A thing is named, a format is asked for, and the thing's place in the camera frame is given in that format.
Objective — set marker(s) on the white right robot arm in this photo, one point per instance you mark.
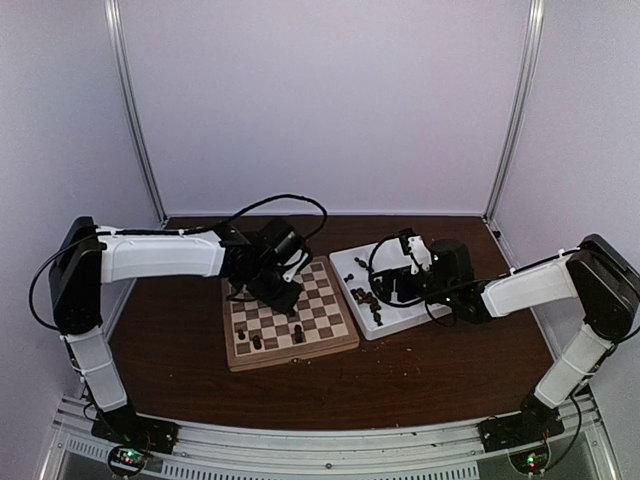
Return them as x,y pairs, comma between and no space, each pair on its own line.
592,283

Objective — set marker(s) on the wooden chess board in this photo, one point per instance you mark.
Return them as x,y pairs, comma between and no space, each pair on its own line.
321,311

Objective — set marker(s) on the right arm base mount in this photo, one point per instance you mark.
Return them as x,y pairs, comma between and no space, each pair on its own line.
534,422

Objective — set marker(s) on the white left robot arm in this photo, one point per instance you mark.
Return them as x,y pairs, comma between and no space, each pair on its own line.
92,257

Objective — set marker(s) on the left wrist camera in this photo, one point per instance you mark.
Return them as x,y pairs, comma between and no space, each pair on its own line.
299,260

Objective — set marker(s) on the aluminium frame post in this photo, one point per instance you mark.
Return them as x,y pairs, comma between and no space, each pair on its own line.
133,119
528,64

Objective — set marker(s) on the right aluminium frame post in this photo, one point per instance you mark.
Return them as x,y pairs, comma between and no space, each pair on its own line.
528,64

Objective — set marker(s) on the dark chess bishop lower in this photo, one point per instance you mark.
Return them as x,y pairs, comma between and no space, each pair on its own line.
375,310

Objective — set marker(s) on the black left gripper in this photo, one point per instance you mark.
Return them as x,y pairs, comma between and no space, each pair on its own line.
283,304

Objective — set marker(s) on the white plastic divided tray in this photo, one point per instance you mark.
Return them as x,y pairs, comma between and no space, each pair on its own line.
388,254

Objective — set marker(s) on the left aluminium frame post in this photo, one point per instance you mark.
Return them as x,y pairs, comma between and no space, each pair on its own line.
133,119

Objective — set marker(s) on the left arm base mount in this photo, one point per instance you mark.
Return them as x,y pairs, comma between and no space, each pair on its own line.
125,426

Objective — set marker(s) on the dark chess knight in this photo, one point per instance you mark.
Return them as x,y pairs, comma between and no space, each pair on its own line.
363,297

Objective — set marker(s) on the dark chess king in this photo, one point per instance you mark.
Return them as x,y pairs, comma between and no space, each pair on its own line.
298,335

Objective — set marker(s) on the aluminium front rail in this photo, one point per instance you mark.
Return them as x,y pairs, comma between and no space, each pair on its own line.
456,450

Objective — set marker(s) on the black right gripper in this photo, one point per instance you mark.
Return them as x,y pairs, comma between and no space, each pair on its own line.
402,274

